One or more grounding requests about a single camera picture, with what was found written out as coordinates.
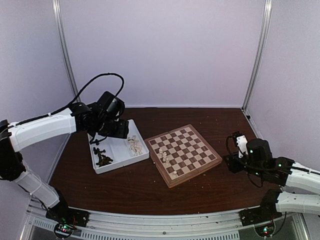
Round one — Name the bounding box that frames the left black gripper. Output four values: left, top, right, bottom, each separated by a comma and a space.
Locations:
95, 116, 129, 139

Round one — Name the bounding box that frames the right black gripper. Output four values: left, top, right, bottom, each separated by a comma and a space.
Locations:
223, 151, 264, 179

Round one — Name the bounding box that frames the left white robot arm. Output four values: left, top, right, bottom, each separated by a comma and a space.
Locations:
0, 91, 129, 222

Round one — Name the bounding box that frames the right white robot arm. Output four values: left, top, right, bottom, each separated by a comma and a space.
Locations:
225, 135, 320, 221

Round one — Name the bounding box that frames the pile of white chess pieces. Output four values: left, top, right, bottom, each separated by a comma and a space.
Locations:
127, 135, 143, 156

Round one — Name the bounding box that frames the pile of dark chess pieces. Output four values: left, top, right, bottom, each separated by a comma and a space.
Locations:
93, 147, 114, 167

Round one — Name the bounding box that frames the wooden chess board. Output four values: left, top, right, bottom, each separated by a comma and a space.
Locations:
144, 124, 222, 188

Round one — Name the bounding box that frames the right control circuit board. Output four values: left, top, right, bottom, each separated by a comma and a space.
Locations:
255, 225, 275, 238

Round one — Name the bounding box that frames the control circuit board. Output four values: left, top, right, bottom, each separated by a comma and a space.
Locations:
255, 225, 275, 238
53, 223, 75, 239

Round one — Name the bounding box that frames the left control circuit board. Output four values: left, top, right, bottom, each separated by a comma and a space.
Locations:
53, 223, 75, 239

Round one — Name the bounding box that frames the white plastic divided tray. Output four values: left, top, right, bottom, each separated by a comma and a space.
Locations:
89, 119, 150, 174

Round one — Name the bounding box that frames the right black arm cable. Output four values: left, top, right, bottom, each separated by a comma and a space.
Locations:
225, 134, 266, 188

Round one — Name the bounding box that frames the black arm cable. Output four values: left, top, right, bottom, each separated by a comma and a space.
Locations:
72, 72, 125, 106
225, 134, 266, 188

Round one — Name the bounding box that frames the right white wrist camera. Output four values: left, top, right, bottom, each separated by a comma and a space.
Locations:
231, 131, 248, 159

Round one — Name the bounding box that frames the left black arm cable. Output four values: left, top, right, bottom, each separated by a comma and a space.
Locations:
72, 72, 125, 106

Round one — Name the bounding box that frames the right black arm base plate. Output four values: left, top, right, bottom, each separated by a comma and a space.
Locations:
239, 205, 283, 227

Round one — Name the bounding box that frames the aluminium front rail frame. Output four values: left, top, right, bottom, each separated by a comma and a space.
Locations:
17, 198, 311, 240

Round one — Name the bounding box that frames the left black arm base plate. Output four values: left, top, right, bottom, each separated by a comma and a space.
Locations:
45, 202, 90, 227

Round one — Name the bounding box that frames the left aluminium corner post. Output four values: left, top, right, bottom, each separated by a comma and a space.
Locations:
52, 0, 81, 102

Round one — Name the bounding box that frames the aluminium corner post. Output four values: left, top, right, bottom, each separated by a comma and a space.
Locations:
241, 0, 273, 113
52, 0, 81, 102

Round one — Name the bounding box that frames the right aluminium corner post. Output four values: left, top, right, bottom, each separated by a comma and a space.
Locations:
241, 0, 273, 113

